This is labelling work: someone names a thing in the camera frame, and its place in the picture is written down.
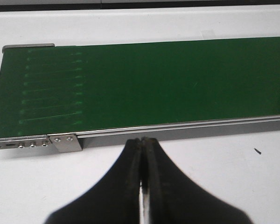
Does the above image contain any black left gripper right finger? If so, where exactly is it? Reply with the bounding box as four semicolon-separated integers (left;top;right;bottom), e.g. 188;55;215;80
141;138;252;224

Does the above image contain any aluminium conveyor frame rail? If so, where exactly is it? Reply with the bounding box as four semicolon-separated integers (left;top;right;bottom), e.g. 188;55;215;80
0;43;280;151

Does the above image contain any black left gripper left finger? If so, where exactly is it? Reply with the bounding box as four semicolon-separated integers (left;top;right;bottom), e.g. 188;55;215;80
45;139;141;224

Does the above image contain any steel conveyor left bracket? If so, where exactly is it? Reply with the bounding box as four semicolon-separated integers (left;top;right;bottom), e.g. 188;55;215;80
49;133;82;153

